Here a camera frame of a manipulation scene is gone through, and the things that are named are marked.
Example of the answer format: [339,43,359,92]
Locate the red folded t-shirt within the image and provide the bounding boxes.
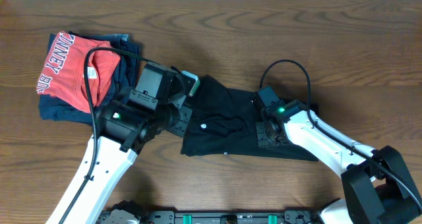
[36,31,121,113]

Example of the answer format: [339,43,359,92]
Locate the folded blue jeans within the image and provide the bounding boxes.
[94,34,130,42]

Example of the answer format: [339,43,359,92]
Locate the black t-shirt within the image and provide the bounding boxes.
[181,75,318,161]

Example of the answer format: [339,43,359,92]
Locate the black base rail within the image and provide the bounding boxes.
[97,200,324,224]

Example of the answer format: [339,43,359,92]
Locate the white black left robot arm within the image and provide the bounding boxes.
[47,63,200,223]

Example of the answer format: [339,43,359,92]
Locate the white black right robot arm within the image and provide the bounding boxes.
[256,99,421,223]

